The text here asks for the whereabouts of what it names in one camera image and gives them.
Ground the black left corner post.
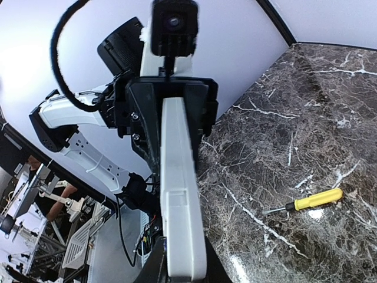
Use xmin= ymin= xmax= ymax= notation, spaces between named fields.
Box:
xmin=256 ymin=0 xmax=297 ymax=46

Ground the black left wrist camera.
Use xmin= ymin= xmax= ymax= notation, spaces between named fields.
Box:
xmin=151 ymin=1 xmax=199 ymax=57

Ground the white remote control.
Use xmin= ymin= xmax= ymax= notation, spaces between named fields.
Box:
xmin=160 ymin=97 xmax=207 ymax=282

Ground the white slotted cable duct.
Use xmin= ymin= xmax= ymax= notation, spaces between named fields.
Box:
xmin=61 ymin=222 xmax=90 ymax=269

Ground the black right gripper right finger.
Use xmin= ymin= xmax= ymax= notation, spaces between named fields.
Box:
xmin=204 ymin=236 xmax=233 ymax=283

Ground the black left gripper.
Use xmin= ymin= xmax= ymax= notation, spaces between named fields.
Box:
xmin=114 ymin=77 xmax=219 ymax=177

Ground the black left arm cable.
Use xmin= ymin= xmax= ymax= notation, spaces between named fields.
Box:
xmin=49 ymin=0 xmax=104 ymax=113

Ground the yellow handled screwdriver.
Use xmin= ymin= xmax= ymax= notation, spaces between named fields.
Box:
xmin=262 ymin=187 xmax=343 ymax=215

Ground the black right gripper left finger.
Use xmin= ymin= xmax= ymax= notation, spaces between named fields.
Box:
xmin=138 ymin=237 xmax=168 ymax=283

